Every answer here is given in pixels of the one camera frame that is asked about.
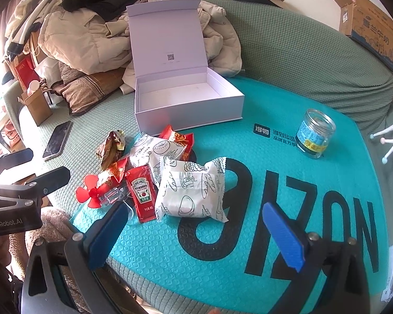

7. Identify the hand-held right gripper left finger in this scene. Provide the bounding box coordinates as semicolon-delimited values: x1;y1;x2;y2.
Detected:
20;201;132;314

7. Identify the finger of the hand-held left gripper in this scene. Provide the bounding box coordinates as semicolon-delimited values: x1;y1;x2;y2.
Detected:
19;166;71;197
0;148;34;179

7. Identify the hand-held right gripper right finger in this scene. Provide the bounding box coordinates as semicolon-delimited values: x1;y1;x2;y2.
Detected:
261;202;380;314

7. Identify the red toy fan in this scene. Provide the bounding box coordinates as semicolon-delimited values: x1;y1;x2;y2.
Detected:
75;174;135;223

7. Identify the red ketchup packet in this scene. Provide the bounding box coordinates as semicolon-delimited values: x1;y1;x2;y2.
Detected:
124;166;158;223

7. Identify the red snack packet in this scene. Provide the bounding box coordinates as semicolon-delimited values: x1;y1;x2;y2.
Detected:
98;157;129;187
159;124;195;162

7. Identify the brown snack packet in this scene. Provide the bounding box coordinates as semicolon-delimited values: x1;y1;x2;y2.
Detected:
96;130;127;172

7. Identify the white printed bread packet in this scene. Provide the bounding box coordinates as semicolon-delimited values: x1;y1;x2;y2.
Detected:
155;156;229;223
128;132;188;184

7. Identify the white gift box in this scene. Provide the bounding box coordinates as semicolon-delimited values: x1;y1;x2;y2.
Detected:
126;0;245;135

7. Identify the black smartphone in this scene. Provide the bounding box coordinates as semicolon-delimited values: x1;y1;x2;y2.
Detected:
42;120;73;161

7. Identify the teal padded mat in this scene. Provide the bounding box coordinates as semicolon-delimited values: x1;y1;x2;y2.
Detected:
69;75;390;313

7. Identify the small brown cardboard box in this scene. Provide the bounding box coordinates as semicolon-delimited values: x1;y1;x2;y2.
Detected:
18;87;53;127

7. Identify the red paper bag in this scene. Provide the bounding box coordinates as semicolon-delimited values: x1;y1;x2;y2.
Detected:
7;54;41;89

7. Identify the brown plaid pillow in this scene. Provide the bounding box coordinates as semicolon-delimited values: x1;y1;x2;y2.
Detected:
51;60;135;116

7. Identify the glass jar with blue label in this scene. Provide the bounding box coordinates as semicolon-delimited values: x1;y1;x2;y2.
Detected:
295;109;336;160

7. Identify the beige quilted jacket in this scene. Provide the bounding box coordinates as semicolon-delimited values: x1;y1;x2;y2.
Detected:
37;0;243;95

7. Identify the white and beige garment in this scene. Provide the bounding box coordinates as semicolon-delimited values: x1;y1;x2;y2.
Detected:
5;0;73;53

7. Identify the printed cardboard carton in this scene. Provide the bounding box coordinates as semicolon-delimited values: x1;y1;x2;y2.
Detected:
327;0;393;75

